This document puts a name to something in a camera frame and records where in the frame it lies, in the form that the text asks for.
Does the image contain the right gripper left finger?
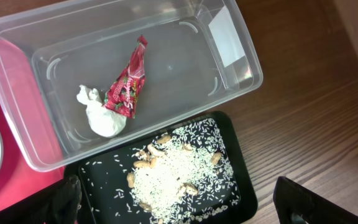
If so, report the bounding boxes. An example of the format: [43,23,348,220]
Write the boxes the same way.
[0,175,82,224]

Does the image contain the black plastic tray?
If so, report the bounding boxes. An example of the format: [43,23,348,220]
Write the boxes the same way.
[63,111,259,224]

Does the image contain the red plastic tray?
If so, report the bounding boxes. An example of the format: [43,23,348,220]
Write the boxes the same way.
[0,43,67,220]

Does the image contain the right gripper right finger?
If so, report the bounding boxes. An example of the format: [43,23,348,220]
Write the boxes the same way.
[273,176,358,224]

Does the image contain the white tissue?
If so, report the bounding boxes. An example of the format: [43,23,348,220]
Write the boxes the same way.
[76,85,127,138]

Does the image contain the clear plastic bin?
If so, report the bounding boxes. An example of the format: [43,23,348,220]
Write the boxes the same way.
[0,0,263,172]

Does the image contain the spilled rice and peanuts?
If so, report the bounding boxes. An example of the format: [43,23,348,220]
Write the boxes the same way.
[84,118,241,224]

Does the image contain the red snack wrapper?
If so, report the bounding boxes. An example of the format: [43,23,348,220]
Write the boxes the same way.
[104,35,148,118]

